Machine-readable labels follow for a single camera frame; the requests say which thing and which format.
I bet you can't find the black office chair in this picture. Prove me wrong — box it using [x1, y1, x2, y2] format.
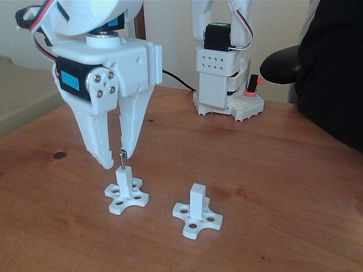
[259, 45, 301, 85]

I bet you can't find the red white black servo wire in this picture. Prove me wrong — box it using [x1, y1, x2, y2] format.
[226, 0, 255, 52]
[29, 0, 57, 62]

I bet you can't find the orange and black clamp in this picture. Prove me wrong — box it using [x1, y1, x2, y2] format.
[244, 74, 264, 97]

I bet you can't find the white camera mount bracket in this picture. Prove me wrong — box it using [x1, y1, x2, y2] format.
[16, 5, 46, 32]

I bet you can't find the white perforated base plate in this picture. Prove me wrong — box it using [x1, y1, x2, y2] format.
[192, 90, 266, 122]

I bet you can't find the grey striped cloth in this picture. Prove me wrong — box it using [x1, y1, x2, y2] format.
[288, 0, 320, 103]

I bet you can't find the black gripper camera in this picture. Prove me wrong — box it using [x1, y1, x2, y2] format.
[15, 7, 35, 31]

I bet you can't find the beige plastic bin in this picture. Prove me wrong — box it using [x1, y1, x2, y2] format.
[0, 55, 66, 139]

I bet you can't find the black camera cable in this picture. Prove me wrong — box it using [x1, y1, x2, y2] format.
[162, 69, 198, 92]

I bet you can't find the white cross-base post stand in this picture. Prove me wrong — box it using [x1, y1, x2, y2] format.
[104, 166, 150, 215]
[172, 182, 224, 239]

